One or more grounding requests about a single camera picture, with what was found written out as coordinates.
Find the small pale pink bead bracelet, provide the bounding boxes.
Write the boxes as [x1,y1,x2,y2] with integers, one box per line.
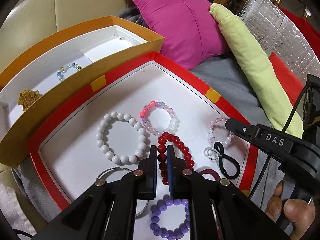
[207,116,235,147]

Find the black hair tie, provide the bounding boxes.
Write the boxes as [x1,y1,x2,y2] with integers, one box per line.
[213,141,241,180]

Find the clear grey bangle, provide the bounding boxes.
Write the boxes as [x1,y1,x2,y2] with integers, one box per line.
[95,166,149,218]

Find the purple bead bracelet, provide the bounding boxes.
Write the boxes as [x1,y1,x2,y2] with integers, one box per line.
[149,196,190,240]

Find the pink white bead bracelet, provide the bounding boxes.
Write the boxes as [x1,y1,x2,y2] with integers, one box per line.
[139,100,181,136]

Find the red bead bracelet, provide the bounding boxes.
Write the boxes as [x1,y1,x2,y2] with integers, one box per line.
[157,132,195,186]

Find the dark red bangle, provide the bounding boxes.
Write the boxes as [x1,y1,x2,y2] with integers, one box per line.
[199,168,221,181]

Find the red jewelry box tray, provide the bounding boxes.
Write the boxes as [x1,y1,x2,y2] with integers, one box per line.
[26,51,259,211]

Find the orange jewelry box tray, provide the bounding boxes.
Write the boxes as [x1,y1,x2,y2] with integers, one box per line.
[1,16,164,168]

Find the person's right hand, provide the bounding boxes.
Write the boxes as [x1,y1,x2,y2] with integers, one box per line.
[265,181,316,239]

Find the light green folded blanket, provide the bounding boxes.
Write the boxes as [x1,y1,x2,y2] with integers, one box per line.
[209,3,293,131]

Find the grey bed cover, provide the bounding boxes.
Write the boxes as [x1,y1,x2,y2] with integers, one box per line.
[12,53,280,230]

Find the red cushion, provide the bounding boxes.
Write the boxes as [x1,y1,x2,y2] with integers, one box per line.
[269,7,320,105]

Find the silver foil insulation sheet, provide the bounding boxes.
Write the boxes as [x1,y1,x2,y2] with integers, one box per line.
[233,0,319,83]

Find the magenta pillow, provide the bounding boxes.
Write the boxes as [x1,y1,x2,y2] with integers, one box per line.
[132,0,229,69]

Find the beige sofa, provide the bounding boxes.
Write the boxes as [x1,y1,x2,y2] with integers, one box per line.
[1,0,131,70]

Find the black cable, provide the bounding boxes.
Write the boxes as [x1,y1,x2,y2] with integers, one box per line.
[248,82,320,201]

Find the silver ring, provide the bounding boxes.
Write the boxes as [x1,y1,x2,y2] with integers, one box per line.
[204,147,221,160]

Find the gold chain jewelry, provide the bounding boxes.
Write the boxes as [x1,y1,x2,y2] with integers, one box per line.
[17,89,42,112]

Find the pastel bead bracelet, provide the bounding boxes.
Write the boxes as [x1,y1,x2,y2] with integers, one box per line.
[56,62,83,82]

